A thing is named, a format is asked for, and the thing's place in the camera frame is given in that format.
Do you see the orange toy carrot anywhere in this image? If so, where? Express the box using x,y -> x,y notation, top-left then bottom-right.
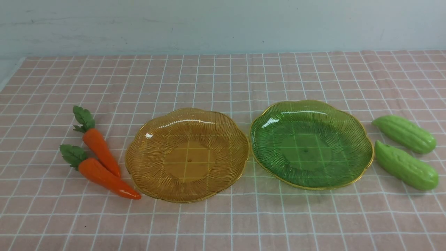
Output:
59,144 -> 141,200
72,105 -> 121,178

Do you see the green toy cucumber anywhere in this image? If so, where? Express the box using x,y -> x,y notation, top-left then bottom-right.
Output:
371,115 -> 437,154
374,140 -> 439,191

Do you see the amber ribbed glass plate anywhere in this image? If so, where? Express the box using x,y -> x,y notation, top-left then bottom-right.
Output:
125,108 -> 251,203

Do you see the green ribbed glass plate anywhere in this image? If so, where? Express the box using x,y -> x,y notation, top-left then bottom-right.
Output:
249,100 -> 374,190

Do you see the pink checkered tablecloth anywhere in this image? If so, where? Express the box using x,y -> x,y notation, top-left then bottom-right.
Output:
0,50 -> 446,251

